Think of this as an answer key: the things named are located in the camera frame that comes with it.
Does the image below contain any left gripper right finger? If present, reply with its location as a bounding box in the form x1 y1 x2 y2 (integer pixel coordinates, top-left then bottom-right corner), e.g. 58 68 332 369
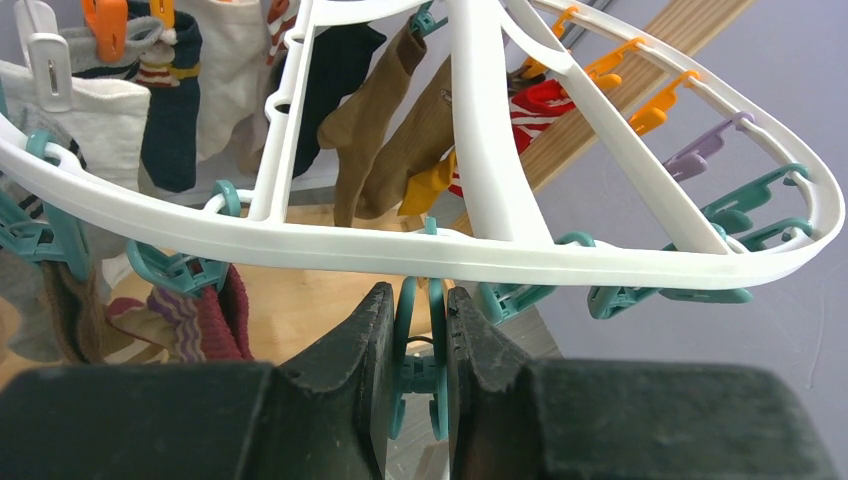
447 287 838 479

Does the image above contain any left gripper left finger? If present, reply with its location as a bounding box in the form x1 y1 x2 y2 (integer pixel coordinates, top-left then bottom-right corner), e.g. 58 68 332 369
1 282 394 479

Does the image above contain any teal clothes clip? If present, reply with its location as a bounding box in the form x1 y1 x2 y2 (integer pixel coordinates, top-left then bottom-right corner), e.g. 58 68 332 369
389 277 449 440

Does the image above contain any beige maroon-toe sock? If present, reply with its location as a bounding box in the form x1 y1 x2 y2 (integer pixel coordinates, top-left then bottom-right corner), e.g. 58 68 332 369
106 266 254 363

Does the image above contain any white oval clip hanger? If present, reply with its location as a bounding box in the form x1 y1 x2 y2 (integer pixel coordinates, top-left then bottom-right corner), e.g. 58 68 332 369
1 1 846 290

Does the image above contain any wooden hanger stand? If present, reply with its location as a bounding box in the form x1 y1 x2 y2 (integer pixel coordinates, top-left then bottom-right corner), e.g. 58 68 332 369
248 1 751 361

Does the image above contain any brown striped hanging sock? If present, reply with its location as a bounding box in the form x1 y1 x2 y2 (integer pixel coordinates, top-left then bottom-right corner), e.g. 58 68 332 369
40 261 134 364

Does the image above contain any red white striped sock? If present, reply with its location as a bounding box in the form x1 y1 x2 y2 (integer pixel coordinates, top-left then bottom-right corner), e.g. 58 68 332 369
447 79 579 200

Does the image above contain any black hanging sock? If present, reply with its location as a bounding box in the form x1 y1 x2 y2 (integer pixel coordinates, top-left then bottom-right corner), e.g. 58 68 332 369
292 23 387 178

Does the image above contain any grey white hanging sock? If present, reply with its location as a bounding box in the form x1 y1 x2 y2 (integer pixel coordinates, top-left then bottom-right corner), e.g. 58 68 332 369
1 62 151 363

